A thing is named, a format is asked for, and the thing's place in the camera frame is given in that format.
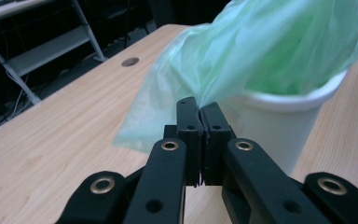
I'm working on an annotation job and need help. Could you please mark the green plastic bag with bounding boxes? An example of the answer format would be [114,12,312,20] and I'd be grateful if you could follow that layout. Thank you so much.
[111,0,358,154]

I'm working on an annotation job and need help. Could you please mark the white metal stand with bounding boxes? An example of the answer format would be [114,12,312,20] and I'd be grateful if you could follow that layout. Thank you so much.
[0,0,108,105]

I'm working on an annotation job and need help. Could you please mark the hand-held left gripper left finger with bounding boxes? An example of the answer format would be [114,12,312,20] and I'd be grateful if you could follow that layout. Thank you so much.
[163,95,205,189]

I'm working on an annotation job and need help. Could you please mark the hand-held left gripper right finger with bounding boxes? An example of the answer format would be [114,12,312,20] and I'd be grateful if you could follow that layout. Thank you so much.
[200,101,238,187]

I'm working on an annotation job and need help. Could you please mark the grey table grommet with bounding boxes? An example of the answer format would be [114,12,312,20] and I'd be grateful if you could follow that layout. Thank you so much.
[121,56,140,67]

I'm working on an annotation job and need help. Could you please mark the white plastic bin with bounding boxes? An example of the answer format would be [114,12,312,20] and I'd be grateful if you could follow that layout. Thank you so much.
[214,69,350,177]

